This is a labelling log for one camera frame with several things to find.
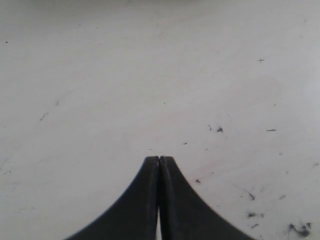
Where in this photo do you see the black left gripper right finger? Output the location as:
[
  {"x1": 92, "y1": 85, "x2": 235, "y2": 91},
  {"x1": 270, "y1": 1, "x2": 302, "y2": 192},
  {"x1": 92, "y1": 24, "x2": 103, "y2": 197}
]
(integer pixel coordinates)
[{"x1": 159, "y1": 156, "x2": 252, "y2": 240}]

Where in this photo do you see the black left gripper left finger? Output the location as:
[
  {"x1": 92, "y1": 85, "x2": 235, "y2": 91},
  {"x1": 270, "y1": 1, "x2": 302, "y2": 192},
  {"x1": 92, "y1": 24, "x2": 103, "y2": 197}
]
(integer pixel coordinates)
[{"x1": 68, "y1": 156, "x2": 159, "y2": 240}]

